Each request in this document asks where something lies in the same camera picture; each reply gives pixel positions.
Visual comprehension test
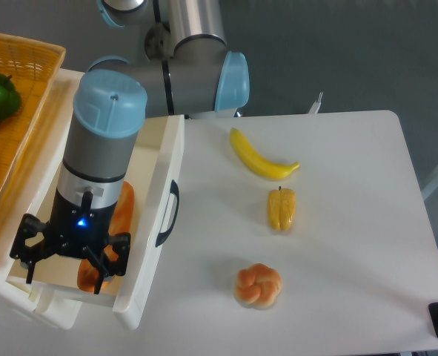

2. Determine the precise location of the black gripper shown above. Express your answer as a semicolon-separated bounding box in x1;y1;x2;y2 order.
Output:
10;192;131;294

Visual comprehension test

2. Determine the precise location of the long orange baguette bread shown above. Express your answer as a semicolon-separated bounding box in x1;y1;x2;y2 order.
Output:
77;182;135;292

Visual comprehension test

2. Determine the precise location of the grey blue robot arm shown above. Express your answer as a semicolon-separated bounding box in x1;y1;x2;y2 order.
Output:
10;1;250;293

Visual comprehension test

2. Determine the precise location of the round knotted bread roll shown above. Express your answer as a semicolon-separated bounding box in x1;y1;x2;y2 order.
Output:
234;263;282;309

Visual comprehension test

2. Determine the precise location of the white plastic drawer cabinet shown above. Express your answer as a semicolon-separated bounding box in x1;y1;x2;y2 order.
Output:
0;68;93;330

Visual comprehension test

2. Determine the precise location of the orange woven plastic basket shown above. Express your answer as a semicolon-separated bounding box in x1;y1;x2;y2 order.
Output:
0;33;66;206

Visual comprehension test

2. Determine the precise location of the yellow bell pepper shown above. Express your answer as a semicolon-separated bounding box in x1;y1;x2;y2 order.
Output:
268;186;296;231

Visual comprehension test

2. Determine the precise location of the yellow banana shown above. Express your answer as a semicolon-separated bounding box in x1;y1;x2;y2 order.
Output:
229;128;300;180

